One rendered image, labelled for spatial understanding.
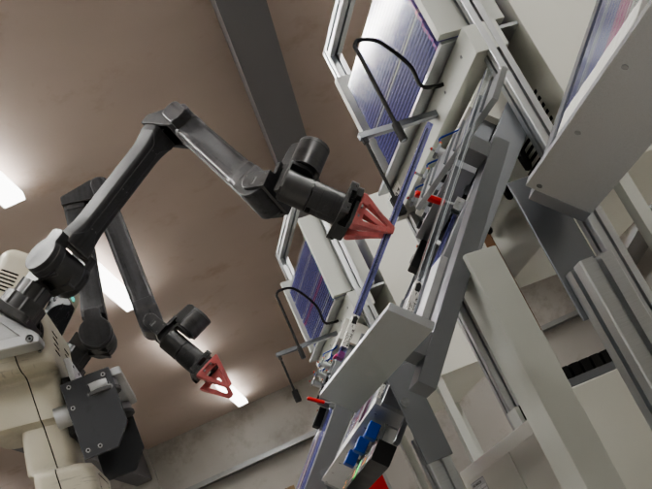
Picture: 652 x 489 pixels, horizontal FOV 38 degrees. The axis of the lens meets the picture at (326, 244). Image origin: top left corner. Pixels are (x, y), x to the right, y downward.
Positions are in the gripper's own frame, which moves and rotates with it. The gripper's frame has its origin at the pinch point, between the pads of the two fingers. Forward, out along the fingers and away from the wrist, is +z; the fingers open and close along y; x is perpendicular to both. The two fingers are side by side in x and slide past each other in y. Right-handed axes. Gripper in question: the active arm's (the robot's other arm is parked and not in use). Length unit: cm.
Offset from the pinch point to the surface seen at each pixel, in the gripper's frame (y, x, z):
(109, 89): 263, -183, -121
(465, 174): 17.5, -31.9, 13.2
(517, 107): 9, -46, 17
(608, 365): 25, -9, 54
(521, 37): 12, -68, 15
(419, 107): 36, -59, 2
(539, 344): -14.5, 17.1, 25.3
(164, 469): 1023, -228, -23
